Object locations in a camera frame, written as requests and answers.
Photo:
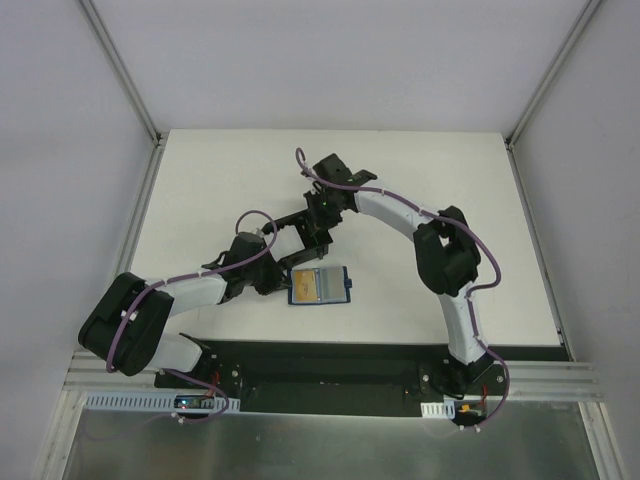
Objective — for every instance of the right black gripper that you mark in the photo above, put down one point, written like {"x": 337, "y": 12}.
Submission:
{"x": 315, "y": 231}

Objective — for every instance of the blue leather card holder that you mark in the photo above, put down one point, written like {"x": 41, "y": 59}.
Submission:
{"x": 334, "y": 286}

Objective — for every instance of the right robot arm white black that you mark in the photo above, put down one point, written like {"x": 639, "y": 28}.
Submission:
{"x": 446, "y": 252}

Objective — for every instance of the white cable duct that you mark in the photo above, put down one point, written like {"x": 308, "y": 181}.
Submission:
{"x": 444, "y": 410}
{"x": 160, "y": 403}

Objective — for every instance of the right white cable duct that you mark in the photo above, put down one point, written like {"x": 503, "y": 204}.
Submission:
{"x": 444, "y": 410}

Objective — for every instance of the black plastic card rack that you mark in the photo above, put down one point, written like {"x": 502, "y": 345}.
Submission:
{"x": 294, "y": 245}

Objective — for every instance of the left aluminium frame post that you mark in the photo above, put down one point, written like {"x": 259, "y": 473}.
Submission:
{"x": 117, "y": 65}

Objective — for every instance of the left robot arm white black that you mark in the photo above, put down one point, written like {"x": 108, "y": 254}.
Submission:
{"x": 126, "y": 329}

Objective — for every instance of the left white cable duct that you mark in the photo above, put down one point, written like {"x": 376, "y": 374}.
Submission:
{"x": 160, "y": 403}

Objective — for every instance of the right aluminium frame post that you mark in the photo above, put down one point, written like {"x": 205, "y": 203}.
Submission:
{"x": 577, "y": 30}

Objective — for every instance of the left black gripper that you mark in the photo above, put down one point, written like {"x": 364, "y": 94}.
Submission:
{"x": 273, "y": 280}

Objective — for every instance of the aluminium frame post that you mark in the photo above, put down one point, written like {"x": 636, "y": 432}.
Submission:
{"x": 117, "y": 65}
{"x": 577, "y": 30}

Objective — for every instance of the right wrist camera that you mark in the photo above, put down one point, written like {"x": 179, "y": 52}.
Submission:
{"x": 307, "y": 172}

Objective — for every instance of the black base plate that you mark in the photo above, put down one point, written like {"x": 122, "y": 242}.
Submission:
{"x": 388, "y": 380}

